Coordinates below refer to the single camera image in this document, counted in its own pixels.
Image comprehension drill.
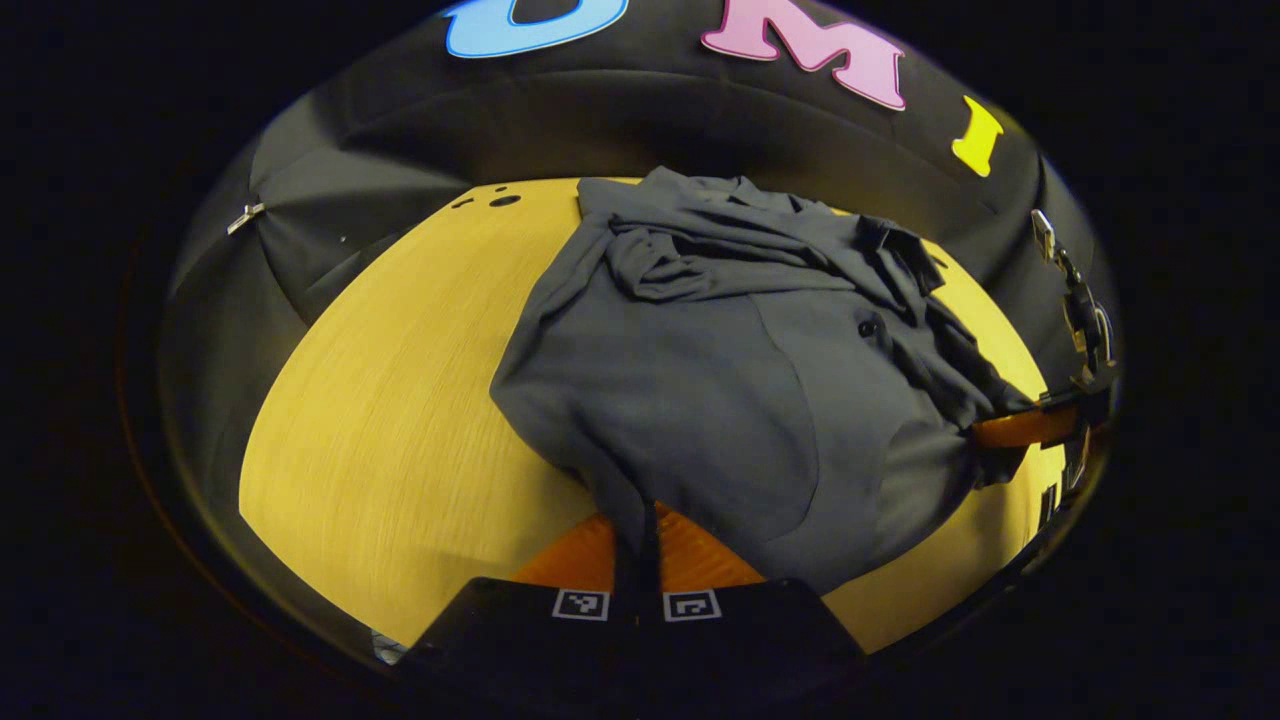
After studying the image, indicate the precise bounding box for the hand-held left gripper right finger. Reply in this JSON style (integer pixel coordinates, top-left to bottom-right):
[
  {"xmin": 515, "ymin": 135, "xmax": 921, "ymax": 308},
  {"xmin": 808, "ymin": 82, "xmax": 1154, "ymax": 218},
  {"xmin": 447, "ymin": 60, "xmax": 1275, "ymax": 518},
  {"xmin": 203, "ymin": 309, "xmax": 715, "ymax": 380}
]
[{"xmin": 640, "ymin": 500, "xmax": 869, "ymax": 691}]

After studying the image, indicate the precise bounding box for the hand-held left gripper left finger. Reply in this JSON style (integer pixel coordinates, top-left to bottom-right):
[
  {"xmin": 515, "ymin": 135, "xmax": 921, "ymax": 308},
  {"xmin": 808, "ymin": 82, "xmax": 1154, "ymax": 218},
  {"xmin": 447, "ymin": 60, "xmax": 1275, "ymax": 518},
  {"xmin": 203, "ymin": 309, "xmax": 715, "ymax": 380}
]
[{"xmin": 400, "ymin": 510, "xmax": 641, "ymax": 691}]

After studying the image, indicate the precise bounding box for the grey long-sleeved shirt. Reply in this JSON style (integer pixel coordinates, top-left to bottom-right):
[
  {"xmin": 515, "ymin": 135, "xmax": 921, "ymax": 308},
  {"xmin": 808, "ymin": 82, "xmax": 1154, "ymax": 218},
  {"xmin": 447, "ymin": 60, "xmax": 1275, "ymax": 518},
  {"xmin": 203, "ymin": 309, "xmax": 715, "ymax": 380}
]
[{"xmin": 488, "ymin": 165, "xmax": 1041, "ymax": 596}]

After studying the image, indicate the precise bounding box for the black backdrop cloth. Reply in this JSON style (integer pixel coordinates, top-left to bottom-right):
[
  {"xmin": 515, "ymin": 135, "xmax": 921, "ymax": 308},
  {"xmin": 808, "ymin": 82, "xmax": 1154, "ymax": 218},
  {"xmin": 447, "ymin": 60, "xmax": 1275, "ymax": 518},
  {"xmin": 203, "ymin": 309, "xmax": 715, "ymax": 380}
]
[{"xmin": 160, "ymin": 0, "xmax": 1121, "ymax": 641}]

